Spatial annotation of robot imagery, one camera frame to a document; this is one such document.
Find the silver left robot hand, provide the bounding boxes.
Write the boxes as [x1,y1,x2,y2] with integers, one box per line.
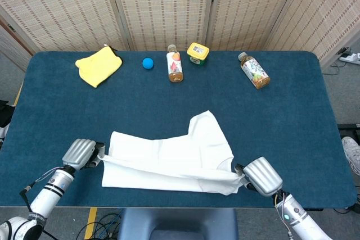
[61,138,106,171]

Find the white power strip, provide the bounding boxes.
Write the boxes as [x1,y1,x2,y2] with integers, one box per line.
[339,53,360,65]

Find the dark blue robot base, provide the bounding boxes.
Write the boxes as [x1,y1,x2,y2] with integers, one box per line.
[117,208,239,240]

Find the white sneaker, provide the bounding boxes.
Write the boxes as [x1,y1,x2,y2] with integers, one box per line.
[341,136,360,175]

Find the tea bottle with green-fruit label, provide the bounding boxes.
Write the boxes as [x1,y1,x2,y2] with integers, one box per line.
[237,52,271,90]

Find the woven folding screen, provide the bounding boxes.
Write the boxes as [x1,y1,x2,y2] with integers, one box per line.
[0,0,360,69]

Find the floor cables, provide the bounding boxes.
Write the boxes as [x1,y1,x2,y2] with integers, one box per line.
[75,213,122,240]

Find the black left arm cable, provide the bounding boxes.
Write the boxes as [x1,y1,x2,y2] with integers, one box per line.
[19,179,39,212]

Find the green tub with yellow lid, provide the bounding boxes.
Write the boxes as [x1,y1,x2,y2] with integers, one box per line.
[186,42,210,66]

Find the blue-green table cover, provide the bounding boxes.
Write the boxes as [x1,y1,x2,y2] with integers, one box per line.
[0,51,357,209]

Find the white T-shirt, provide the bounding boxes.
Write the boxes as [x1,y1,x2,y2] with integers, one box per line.
[101,110,245,196]

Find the tea bottle with peach label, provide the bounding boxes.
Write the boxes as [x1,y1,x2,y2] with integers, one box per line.
[166,44,184,83]

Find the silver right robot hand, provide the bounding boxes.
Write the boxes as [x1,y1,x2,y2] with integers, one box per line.
[235,156,284,197]

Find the blue ball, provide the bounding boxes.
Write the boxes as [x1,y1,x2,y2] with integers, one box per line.
[142,57,155,71]

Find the yellow cloth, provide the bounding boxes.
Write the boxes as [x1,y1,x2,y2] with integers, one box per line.
[75,44,124,89]

